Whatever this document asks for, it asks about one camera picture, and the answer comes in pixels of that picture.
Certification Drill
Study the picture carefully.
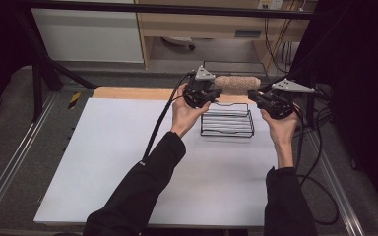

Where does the yellow black striped tape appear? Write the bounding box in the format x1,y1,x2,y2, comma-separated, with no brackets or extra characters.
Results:
67,91,82,110

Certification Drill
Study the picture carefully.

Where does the black wire basket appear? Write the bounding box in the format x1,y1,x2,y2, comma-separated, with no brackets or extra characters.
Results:
199,101,256,139

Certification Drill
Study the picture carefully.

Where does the light wooden desk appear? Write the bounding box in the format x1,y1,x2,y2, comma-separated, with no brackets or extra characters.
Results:
133,0,311,71

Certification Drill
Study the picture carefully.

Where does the aluminium rail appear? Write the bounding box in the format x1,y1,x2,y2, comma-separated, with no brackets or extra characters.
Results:
0,93,59,227
307,131,366,236

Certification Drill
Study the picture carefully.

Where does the white power strip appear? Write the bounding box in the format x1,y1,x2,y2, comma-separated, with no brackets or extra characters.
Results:
256,0,285,11

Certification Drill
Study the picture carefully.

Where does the beige towel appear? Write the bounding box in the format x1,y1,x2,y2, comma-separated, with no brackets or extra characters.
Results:
214,75,262,97

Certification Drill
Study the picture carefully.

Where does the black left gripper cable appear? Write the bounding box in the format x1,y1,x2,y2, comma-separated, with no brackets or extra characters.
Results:
142,72,196,161

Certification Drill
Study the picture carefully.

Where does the black metal stand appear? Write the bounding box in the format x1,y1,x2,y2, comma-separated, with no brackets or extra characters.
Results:
13,9,97,123

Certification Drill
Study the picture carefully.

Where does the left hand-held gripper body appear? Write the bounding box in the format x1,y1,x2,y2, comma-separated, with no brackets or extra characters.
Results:
182,64,219,110

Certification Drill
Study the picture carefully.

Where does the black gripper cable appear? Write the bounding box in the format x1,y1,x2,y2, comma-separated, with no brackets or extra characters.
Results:
293,97,341,226
142,72,196,161

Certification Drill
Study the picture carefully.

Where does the white cabinet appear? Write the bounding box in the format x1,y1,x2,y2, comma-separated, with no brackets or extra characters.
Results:
30,7,145,64

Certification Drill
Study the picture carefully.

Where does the bundle of hanging cables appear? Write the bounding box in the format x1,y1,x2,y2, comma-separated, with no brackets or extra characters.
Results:
263,0,304,75

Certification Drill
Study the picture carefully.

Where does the person's right hand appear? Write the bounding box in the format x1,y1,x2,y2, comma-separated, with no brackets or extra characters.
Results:
259,107,300,149

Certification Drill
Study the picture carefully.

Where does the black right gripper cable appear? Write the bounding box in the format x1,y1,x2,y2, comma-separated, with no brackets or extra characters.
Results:
293,97,341,226

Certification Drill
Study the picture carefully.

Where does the black metal frame bar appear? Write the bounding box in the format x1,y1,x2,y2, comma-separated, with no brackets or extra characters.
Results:
15,0,314,21

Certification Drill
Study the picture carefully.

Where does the black curtain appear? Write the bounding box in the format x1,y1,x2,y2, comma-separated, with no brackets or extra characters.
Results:
289,0,378,214

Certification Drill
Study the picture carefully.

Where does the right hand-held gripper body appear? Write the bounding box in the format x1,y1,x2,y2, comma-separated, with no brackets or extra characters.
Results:
255,78,316,120

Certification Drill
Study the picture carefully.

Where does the person's left hand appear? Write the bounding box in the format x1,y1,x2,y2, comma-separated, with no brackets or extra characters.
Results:
169,83,212,140

